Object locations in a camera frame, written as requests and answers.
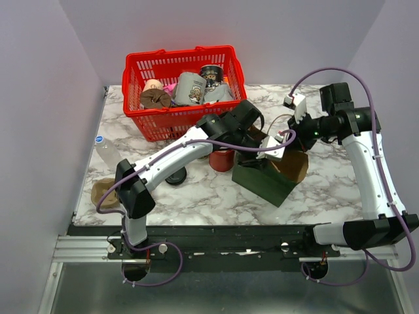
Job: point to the red straw holder cup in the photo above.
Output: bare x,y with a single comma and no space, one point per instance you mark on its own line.
222,160

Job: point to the black printed can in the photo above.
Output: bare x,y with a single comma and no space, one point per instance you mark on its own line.
214,76

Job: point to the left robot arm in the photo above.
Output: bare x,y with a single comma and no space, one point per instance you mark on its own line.
212,132

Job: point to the beige cup in basket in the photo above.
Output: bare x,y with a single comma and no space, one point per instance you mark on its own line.
153,84

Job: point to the stack of black cup lids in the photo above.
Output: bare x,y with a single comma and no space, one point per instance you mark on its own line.
178,177

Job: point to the red plastic shopping basket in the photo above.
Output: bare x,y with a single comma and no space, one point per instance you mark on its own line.
167,92

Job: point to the brown paper bag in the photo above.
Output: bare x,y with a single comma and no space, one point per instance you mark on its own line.
276,182

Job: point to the brown crumpled cloth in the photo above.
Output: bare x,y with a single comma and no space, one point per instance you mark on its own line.
155,99

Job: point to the clear plastic water bottle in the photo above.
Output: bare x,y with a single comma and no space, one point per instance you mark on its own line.
107,151

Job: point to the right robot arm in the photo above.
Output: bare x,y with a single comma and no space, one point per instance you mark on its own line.
357,130

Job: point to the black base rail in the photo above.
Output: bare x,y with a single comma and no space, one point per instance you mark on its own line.
213,249

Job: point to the grey cloth in basket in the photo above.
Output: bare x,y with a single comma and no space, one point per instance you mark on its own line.
220,93

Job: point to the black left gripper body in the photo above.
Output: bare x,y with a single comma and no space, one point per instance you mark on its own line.
248,158

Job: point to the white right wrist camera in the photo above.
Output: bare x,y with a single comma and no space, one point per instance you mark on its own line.
296,102

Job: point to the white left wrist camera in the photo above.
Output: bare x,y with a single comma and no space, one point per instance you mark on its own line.
271,142

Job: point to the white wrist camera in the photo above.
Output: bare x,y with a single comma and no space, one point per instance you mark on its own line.
271,142
296,102

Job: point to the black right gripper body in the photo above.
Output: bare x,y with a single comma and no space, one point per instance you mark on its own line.
308,130

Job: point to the grey printed cup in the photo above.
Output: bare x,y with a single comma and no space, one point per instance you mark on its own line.
190,89

